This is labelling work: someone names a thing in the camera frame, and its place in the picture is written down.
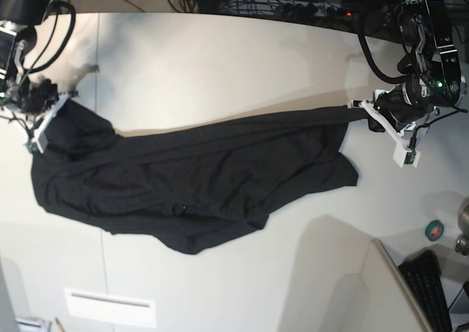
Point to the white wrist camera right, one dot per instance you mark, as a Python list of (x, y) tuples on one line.
[(37, 144)]

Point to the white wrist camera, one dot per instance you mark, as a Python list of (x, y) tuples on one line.
[(37, 144), (405, 157)]

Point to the beige partition panel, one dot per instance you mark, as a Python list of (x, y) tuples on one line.
[(391, 305)]

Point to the black t-shirt with colourful print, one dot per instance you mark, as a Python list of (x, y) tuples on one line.
[(192, 189)]

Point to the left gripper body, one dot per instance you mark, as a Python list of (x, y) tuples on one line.
[(403, 105)]

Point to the black keyboard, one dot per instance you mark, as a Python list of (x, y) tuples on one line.
[(422, 275)]

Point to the black power strip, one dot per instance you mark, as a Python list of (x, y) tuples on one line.
[(309, 12)]

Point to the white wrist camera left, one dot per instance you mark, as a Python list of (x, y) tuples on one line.
[(405, 157)]

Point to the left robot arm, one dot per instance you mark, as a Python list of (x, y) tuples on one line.
[(430, 76)]

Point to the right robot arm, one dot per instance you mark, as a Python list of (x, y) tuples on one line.
[(19, 19)]

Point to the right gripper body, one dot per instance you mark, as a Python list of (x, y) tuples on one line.
[(28, 99)]

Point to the silver metal cylinder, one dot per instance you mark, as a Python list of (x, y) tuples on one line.
[(461, 242)]

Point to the green tape roll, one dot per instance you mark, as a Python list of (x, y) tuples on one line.
[(434, 230)]

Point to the yellow pencil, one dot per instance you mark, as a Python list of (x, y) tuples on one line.
[(59, 325)]

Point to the white cable slot cover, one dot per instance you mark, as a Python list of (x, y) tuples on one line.
[(111, 308)]

